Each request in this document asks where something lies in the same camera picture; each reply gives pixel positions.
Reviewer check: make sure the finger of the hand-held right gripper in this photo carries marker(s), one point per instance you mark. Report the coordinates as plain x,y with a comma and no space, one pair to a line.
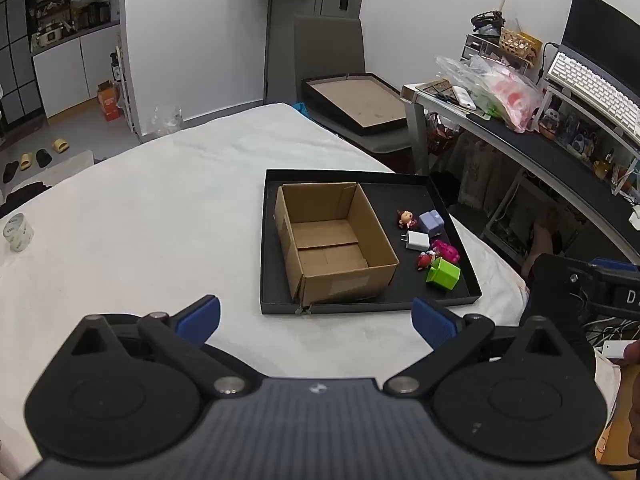
607,263

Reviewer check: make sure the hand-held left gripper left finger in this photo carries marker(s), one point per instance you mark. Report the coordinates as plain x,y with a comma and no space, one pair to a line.
197,317

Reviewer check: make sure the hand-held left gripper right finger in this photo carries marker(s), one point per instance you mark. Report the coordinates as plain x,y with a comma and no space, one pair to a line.
432,322

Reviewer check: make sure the green printed box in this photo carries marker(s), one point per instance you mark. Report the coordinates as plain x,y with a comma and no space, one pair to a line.
444,275

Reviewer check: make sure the red crab toy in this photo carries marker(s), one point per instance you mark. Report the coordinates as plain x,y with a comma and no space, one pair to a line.
426,260

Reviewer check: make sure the pink dinosaur toy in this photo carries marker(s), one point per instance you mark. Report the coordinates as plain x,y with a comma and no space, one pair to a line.
446,251

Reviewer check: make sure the white charger plug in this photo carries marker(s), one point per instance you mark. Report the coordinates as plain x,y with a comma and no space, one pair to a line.
417,240

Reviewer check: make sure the brown cardboard box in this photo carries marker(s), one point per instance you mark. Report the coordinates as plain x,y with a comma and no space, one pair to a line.
340,282

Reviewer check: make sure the black shallow tray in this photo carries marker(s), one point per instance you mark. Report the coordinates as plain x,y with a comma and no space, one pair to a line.
400,186

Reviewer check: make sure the purple toy block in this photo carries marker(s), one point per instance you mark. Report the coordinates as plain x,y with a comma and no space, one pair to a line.
431,222

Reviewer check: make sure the small doll figure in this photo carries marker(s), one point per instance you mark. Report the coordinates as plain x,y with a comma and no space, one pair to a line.
406,219

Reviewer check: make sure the white keyboard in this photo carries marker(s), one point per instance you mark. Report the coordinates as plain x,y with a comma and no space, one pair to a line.
595,85

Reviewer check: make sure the red storage basket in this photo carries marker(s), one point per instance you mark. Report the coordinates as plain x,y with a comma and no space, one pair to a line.
442,137

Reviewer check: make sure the clear tape roll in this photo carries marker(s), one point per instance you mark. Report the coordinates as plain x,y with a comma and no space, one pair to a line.
17,232

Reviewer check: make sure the clear plastic bag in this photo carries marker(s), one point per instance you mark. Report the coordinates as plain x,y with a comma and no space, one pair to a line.
165,121

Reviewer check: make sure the pile of plastic bags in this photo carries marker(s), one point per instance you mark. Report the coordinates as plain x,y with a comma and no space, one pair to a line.
505,90

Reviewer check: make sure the white remote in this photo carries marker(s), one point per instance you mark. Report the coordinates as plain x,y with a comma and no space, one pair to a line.
464,97

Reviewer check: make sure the yellow slipper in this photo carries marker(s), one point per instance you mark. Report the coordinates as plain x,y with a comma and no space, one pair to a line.
61,145
26,160

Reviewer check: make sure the black slipper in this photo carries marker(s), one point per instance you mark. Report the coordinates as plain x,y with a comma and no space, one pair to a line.
10,172
43,157

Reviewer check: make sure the orange cardboard box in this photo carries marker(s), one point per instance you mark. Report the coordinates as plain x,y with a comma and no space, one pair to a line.
110,102

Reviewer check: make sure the black box lid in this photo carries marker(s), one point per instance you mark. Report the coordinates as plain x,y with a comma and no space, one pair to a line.
355,102

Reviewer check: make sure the woven basket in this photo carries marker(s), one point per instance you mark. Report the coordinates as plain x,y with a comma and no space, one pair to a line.
517,42

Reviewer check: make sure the black monitor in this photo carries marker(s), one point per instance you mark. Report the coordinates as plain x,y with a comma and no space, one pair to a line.
600,25

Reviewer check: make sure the clear drawer organiser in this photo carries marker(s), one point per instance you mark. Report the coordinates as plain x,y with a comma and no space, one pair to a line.
482,49

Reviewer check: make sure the white cabinet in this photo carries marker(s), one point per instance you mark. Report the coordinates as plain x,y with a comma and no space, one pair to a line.
70,70

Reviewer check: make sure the grey chair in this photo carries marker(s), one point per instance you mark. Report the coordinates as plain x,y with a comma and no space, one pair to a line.
327,45

